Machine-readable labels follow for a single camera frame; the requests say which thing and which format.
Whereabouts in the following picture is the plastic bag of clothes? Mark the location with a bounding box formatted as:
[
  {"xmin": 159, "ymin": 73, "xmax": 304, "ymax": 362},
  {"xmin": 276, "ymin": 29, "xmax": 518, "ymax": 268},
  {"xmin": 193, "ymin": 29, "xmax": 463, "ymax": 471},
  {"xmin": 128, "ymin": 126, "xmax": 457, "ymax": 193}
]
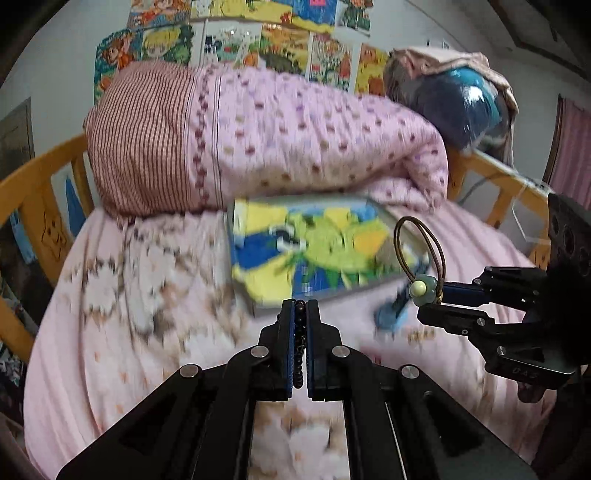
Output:
[{"xmin": 385, "ymin": 65, "xmax": 513, "ymax": 153}]

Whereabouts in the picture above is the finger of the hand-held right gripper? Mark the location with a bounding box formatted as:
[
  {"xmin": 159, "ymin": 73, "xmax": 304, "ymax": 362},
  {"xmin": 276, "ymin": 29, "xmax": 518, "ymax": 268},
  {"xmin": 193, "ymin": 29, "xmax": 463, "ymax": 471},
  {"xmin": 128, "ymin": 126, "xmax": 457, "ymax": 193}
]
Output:
[
  {"xmin": 417, "ymin": 305, "xmax": 532, "ymax": 356},
  {"xmin": 434, "ymin": 267, "xmax": 550, "ymax": 309}
]

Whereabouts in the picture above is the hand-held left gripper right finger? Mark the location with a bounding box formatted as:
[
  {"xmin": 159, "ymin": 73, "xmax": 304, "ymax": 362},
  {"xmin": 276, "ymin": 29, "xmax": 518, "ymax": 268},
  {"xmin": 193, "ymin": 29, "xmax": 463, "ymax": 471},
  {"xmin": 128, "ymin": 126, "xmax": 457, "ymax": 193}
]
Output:
[{"xmin": 305, "ymin": 299, "xmax": 539, "ymax": 480}]

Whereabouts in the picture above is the wooden bed frame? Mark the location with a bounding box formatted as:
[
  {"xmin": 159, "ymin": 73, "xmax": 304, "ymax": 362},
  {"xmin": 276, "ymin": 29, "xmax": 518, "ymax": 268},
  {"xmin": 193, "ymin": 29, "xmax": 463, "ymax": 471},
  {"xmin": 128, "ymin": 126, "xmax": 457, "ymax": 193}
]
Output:
[{"xmin": 0, "ymin": 134, "xmax": 552, "ymax": 365}]

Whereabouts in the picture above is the black cable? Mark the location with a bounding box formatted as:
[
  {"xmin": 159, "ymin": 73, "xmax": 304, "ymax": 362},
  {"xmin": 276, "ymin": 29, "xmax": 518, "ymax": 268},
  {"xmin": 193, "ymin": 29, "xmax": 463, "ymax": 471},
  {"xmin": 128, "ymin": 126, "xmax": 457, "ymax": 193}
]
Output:
[{"xmin": 459, "ymin": 171, "xmax": 509, "ymax": 204}]

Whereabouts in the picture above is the frog drawing paper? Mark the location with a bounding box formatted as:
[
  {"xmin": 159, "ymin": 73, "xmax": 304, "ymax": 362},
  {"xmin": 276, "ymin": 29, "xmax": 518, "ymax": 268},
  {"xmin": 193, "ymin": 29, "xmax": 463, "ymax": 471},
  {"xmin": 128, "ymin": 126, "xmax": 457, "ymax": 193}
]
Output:
[{"xmin": 232, "ymin": 200, "xmax": 416, "ymax": 302}]

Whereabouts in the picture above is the dark bead bracelet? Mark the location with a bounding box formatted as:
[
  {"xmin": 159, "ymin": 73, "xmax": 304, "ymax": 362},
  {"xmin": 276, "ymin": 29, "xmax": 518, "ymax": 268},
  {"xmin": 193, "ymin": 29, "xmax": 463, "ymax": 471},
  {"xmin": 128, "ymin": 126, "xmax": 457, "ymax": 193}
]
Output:
[{"xmin": 295, "ymin": 300, "xmax": 307, "ymax": 393}]

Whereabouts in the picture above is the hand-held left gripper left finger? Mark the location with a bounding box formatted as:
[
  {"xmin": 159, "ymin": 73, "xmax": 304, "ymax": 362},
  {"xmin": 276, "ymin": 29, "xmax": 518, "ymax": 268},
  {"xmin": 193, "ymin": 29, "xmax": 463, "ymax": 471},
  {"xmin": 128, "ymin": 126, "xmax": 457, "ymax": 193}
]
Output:
[{"xmin": 55, "ymin": 299, "xmax": 296, "ymax": 480}]

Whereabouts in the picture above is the white wire hanger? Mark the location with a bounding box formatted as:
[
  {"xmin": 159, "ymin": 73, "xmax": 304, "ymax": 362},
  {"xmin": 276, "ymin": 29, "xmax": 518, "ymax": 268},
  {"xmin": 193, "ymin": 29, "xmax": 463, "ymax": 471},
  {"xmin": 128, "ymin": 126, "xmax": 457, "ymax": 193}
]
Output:
[{"xmin": 508, "ymin": 173, "xmax": 552, "ymax": 244}]

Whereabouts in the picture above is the grey shallow box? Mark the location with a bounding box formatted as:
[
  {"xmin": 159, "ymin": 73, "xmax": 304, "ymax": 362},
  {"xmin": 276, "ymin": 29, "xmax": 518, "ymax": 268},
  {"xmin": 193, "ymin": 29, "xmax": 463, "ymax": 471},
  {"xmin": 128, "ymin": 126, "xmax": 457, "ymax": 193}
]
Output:
[{"xmin": 226, "ymin": 196, "xmax": 435, "ymax": 318}]

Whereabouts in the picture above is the person's right hand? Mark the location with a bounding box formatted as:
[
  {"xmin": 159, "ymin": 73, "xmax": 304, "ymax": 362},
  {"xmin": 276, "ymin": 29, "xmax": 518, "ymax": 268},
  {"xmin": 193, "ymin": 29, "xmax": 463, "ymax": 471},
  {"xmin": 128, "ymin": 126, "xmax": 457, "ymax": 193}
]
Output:
[{"xmin": 517, "ymin": 381, "xmax": 544, "ymax": 403}]

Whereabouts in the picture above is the rolled pink dotted quilt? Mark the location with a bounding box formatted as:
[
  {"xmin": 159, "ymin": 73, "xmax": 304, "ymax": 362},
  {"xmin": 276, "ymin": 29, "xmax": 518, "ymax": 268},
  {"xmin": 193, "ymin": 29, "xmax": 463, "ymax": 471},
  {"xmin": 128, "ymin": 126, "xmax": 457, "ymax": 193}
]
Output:
[{"xmin": 83, "ymin": 62, "xmax": 451, "ymax": 219}]

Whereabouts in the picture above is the brown hair tie green bead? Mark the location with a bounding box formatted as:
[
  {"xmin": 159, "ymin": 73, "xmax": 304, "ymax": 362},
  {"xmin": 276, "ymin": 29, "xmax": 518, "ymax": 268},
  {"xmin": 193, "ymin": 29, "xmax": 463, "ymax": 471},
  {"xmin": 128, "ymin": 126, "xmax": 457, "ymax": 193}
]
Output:
[{"xmin": 393, "ymin": 217, "xmax": 446, "ymax": 306}]

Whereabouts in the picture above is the blue item in plastic bag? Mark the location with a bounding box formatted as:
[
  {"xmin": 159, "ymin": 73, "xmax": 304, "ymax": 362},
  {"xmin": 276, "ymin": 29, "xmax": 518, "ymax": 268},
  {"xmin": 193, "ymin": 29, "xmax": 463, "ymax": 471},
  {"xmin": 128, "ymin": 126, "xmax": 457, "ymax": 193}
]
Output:
[{"xmin": 387, "ymin": 46, "xmax": 520, "ymax": 167}]

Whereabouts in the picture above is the pink floral bed sheet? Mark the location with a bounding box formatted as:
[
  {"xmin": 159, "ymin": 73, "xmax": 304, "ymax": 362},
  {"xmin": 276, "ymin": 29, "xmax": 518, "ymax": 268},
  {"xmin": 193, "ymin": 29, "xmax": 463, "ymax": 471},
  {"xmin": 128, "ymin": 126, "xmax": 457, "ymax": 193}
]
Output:
[{"xmin": 23, "ymin": 198, "xmax": 555, "ymax": 480}]

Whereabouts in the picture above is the group of colourful wall drawings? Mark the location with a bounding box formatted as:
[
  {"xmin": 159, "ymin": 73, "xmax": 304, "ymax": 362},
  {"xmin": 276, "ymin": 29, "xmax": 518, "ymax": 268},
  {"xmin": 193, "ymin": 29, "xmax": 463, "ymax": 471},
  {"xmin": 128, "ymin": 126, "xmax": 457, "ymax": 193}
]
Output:
[{"xmin": 93, "ymin": 0, "xmax": 391, "ymax": 106}]

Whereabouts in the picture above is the dark door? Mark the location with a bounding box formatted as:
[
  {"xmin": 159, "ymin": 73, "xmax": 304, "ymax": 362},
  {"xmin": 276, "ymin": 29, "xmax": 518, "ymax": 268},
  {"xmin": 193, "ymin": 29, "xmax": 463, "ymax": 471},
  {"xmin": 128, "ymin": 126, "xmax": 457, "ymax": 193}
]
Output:
[{"xmin": 0, "ymin": 98, "xmax": 36, "ymax": 178}]

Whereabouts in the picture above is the pink curtain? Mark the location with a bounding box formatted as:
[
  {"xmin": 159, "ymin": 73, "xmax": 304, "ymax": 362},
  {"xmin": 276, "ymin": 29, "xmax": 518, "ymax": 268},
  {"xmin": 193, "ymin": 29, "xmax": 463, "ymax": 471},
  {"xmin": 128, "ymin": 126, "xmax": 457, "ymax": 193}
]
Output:
[{"xmin": 542, "ymin": 95, "xmax": 591, "ymax": 199}]

